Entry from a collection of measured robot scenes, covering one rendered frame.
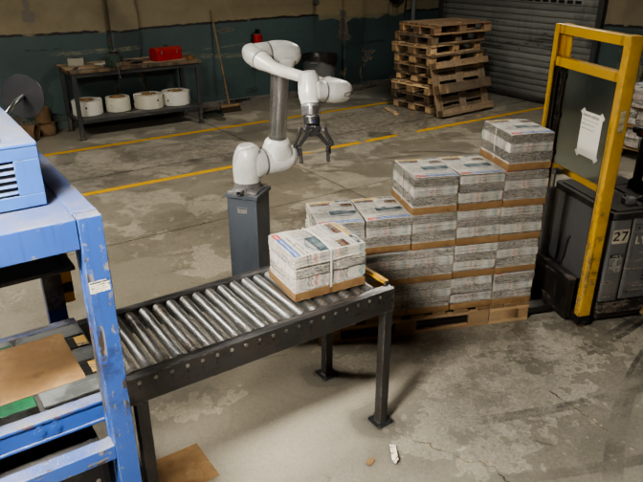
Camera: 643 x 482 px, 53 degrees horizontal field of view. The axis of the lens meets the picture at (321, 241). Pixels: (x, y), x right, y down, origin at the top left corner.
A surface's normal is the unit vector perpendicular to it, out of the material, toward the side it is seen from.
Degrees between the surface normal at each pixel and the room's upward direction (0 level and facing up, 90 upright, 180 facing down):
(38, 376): 0
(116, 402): 89
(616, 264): 90
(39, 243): 90
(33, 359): 0
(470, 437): 0
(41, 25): 90
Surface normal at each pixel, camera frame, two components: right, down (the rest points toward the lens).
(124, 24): 0.56, 0.34
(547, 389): 0.00, -0.91
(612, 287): 0.22, 0.40
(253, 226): -0.31, 0.39
